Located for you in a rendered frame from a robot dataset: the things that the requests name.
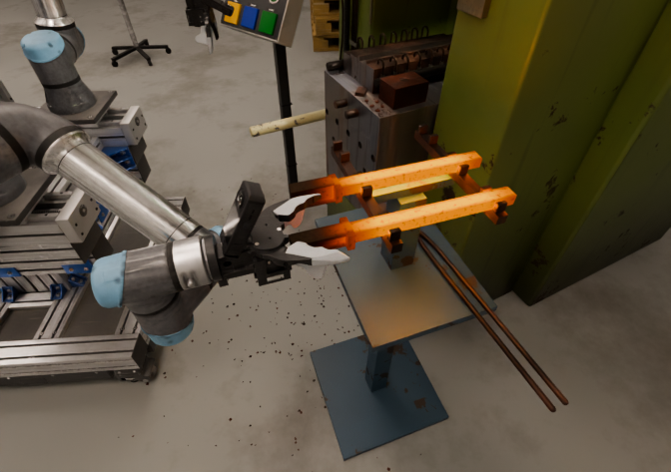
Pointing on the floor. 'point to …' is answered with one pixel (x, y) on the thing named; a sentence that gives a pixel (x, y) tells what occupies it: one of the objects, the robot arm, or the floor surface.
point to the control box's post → (285, 109)
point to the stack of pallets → (325, 8)
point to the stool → (124, 15)
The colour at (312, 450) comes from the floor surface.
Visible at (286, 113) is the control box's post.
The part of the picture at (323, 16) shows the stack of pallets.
